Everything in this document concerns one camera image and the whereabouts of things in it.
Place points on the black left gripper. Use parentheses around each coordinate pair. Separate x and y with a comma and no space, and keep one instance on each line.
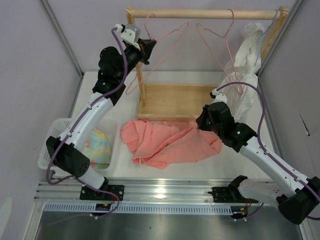
(145,53)

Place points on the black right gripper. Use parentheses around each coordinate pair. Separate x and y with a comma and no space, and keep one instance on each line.
(201,120)

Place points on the pink pleated skirt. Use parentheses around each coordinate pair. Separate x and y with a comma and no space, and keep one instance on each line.
(160,144)

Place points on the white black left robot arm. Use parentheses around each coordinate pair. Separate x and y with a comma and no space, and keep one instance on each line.
(115,64)

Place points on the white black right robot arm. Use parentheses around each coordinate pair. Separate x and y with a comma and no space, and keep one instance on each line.
(294,194)

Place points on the white garment on hanger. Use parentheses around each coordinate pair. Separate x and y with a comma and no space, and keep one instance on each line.
(240,98)

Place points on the wooden clothes rack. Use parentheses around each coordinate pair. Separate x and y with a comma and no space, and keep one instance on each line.
(183,102)

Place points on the white plastic laundry basket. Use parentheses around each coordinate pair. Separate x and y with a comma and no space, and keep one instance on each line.
(109,127)

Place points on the floral pastel garment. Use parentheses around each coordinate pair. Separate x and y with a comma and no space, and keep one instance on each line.
(97,149)

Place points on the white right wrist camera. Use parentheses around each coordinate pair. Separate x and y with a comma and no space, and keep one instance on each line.
(218,96)

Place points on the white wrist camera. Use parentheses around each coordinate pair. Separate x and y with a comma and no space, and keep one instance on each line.
(129,33)
(218,96)

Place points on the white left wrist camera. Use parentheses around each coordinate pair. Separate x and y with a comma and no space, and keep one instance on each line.
(129,33)

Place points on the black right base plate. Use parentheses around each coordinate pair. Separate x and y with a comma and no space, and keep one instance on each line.
(230,193)

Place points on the aluminium mounting rail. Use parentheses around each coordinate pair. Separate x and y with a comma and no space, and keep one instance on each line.
(139,191)

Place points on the left aluminium frame post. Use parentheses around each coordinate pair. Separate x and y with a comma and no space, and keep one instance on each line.
(54,22)

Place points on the aluminium frame post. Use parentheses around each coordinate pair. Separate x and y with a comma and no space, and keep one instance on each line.
(54,22)
(277,40)

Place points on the blue wire hanger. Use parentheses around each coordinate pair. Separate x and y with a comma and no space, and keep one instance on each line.
(262,39)

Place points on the right aluminium frame post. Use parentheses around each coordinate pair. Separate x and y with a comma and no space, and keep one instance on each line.
(277,40)

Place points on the slotted white cable duct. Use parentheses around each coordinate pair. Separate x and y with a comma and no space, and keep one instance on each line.
(82,207)

